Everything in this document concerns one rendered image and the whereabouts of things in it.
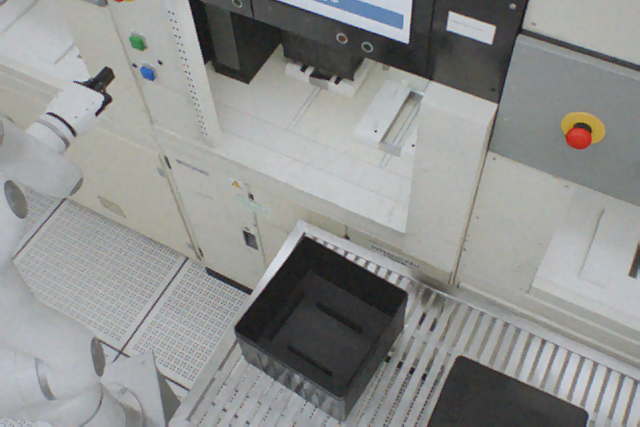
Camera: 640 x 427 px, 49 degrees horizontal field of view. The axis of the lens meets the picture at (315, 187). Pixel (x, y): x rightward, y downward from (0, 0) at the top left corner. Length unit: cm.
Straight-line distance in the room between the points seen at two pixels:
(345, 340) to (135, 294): 119
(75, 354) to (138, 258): 149
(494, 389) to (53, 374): 86
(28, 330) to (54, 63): 115
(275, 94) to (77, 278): 120
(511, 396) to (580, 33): 78
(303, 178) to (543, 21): 86
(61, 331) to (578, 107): 92
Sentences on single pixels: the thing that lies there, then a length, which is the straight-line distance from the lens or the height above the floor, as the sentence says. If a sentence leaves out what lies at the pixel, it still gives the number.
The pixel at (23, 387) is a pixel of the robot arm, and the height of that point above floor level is 116.
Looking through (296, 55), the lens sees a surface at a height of 96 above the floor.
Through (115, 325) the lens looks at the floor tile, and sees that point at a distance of 265.
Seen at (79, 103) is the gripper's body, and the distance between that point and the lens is 155.
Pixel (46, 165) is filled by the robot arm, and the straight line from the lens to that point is 139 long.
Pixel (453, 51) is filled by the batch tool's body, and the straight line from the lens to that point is 118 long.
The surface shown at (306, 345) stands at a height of 77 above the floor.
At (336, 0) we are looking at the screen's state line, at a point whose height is 151.
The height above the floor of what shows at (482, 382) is 86.
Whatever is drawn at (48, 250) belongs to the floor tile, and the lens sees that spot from 289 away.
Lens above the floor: 231
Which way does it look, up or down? 56 degrees down
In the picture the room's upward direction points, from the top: 5 degrees counter-clockwise
